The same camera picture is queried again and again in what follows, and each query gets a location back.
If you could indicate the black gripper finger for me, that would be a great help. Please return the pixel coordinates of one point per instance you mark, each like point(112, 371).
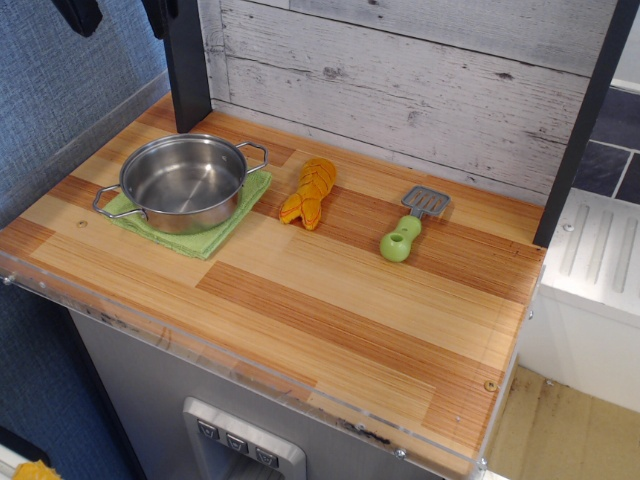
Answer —
point(83, 16)
point(159, 12)

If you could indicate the orange plush toy fish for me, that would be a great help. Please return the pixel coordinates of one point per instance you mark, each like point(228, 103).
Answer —
point(317, 178)

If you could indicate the stainless steel pot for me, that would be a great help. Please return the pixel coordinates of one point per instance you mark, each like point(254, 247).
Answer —
point(186, 183)

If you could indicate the green folded cloth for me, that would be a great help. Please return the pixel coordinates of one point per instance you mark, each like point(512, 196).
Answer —
point(202, 245)

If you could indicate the clear acrylic edge guard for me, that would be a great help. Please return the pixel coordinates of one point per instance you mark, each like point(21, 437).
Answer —
point(148, 368)

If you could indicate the green grey toy spatula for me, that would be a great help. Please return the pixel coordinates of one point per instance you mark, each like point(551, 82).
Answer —
point(421, 201)

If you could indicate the grey dispenser button panel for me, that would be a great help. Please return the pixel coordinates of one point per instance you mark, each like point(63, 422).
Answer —
point(228, 447)

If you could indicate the yellow object bottom left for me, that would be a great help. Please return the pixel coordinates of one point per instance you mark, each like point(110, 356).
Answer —
point(35, 471)

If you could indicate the white ridged side counter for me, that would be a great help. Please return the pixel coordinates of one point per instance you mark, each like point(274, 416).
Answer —
point(593, 259)

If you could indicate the dark right cabinet post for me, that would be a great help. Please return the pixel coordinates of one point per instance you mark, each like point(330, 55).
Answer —
point(612, 48)

